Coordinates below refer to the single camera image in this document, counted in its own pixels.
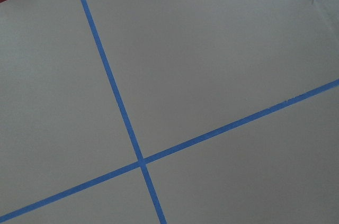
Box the blue tape line lengthwise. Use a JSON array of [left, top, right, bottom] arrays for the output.
[[81, 0, 167, 223]]

